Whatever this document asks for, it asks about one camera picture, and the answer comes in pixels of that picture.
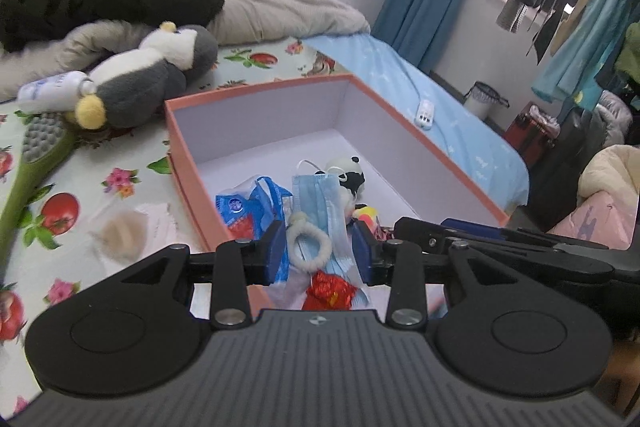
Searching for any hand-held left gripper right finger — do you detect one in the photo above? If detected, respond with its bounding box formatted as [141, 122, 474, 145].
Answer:
[351, 223, 531, 329]

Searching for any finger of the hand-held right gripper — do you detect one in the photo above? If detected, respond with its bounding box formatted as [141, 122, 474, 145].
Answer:
[395, 217, 613, 280]
[441, 218, 608, 252]

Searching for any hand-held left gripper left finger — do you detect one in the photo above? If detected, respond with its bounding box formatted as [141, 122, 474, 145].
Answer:
[121, 221, 288, 329]

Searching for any white hair tie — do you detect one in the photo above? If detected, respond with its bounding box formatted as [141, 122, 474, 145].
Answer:
[286, 213, 333, 272]

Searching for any red snack packet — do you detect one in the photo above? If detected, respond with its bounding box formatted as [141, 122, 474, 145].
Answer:
[302, 271, 358, 310]

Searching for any pink yellow plush toy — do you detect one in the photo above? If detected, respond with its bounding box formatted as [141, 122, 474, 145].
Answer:
[350, 204, 396, 240]

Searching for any blue plastic bag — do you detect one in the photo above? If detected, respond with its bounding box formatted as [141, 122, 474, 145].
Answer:
[215, 176, 296, 248]

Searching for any blue face mask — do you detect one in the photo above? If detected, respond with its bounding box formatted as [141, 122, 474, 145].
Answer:
[291, 159, 361, 288]

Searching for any panda plush toy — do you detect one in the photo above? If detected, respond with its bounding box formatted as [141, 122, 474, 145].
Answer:
[325, 156, 366, 208]

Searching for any orange cardboard box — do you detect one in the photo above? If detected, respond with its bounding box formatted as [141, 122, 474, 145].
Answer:
[165, 74, 511, 313]

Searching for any pink bedding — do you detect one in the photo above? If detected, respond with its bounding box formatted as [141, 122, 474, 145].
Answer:
[547, 192, 640, 250]

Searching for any cream quilt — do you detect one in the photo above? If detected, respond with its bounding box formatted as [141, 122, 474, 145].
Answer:
[577, 144, 640, 208]

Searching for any red suitcase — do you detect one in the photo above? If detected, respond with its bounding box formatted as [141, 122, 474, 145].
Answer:
[502, 104, 561, 168]

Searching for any white remote controller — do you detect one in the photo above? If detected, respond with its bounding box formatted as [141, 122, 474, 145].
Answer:
[414, 100, 436, 128]

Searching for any white trash bin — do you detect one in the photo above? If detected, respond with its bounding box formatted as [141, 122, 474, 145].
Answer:
[464, 81, 508, 120]

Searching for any clear plastic bag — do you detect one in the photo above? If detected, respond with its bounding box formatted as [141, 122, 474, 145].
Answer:
[527, 104, 562, 138]

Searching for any clear packet with beige pad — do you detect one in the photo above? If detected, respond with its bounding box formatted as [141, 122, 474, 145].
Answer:
[87, 202, 176, 265]

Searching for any light blue bed sheet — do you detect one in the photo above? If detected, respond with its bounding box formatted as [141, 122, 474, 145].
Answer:
[302, 33, 531, 212]

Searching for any teal hanging garment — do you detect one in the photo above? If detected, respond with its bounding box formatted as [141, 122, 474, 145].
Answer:
[532, 0, 640, 108]

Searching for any fruit print bed sheet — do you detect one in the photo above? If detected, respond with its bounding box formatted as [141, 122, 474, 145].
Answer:
[0, 36, 351, 413]

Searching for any striped hanging garment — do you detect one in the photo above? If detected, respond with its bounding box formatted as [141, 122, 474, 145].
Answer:
[496, 0, 531, 30]

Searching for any grey white penguin plush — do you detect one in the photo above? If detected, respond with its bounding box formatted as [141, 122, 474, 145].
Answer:
[75, 22, 219, 130]

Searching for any green massage brush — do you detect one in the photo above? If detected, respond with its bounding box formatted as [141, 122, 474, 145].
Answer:
[0, 113, 76, 258]

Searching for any white plastic bottle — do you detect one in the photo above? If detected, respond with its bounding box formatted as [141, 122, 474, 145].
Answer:
[17, 72, 95, 112]

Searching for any white cable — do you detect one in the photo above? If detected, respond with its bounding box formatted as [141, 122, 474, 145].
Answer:
[397, 54, 458, 155]

